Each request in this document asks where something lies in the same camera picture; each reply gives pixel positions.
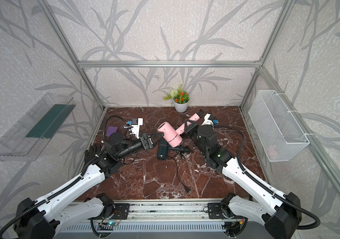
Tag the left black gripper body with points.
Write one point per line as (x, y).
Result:
(145, 147)

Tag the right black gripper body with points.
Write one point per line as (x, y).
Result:
(193, 133)

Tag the dark green hair dryer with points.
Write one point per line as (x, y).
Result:
(164, 148)

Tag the pink hair dryer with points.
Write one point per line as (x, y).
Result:
(173, 136)

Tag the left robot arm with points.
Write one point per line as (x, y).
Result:
(47, 216)

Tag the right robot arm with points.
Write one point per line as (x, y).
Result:
(280, 214)

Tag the white pot artificial flowers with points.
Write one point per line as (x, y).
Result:
(179, 97)

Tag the purple pink spatula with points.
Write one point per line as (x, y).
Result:
(110, 130)

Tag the black green work glove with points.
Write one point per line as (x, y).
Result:
(91, 153)

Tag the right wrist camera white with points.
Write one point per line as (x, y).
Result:
(210, 120)

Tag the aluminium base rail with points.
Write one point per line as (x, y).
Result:
(201, 215)

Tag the white wire mesh basket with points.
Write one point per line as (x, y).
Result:
(280, 134)

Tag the horizontal aluminium frame bar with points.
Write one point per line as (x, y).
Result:
(177, 64)

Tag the clear plastic wall shelf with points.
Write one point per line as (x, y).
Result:
(26, 140)

